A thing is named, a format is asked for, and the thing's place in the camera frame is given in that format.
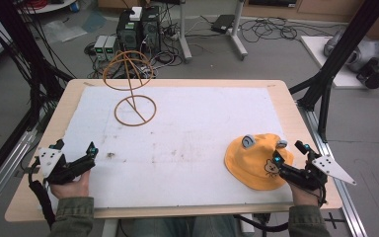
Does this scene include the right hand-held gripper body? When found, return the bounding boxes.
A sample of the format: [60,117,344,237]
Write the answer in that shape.
[277,154,357,193]

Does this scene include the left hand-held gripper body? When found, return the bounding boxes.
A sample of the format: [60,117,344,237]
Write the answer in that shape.
[38,146,97,186]

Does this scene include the yellow bear bucket hat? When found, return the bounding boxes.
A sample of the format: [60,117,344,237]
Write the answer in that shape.
[223,132,295,192]

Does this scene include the person's right hand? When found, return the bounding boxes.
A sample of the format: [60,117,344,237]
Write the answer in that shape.
[287,181,323,207]

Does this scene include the person's left hand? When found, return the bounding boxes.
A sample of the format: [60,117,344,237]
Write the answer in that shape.
[49,169,92,199]

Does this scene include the white floor board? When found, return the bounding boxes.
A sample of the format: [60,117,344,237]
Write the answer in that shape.
[300,35,379,90]

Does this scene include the white table mat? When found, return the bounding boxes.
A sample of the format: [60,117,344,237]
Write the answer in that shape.
[56,85,294,209]

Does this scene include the black device on board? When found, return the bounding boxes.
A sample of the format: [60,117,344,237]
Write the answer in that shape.
[355,56,379,90]

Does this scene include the grey power supply unit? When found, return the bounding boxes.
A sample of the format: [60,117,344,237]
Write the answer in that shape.
[104,35,118,61]
[93,35,109,61]

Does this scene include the grey robot shell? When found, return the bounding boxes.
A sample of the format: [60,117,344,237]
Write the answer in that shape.
[323,29,379,74]

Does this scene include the person's legs in jeans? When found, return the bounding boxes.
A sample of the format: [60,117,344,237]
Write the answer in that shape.
[129,214,239,237]

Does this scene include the black computer tower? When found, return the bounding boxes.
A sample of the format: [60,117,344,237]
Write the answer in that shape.
[140,5,162,55]
[115,10,143,55]

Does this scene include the grey metal stand leg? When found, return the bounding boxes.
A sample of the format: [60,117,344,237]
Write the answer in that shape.
[178,0,193,64]
[229,0,249,61]

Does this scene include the white box with black plug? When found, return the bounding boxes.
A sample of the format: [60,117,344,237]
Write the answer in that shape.
[128,5,143,22]

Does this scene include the black flat floor box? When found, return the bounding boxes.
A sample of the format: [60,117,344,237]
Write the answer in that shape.
[210,13,237,35]

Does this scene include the aluminium frame rail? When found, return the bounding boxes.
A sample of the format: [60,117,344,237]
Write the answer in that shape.
[296,100,369,237]
[0,126,40,220]

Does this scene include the brown wire hat stand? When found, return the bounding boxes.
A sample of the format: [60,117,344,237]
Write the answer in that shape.
[102,49,158,127]

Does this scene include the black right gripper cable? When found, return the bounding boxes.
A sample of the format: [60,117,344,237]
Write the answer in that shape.
[232,213,291,233]

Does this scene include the black metal frame post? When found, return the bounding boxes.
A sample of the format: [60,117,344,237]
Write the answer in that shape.
[288,0,379,143]
[0,0,75,196]

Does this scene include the tangle of black floor cables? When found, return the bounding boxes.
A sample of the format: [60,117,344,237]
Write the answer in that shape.
[238,16,337,45]

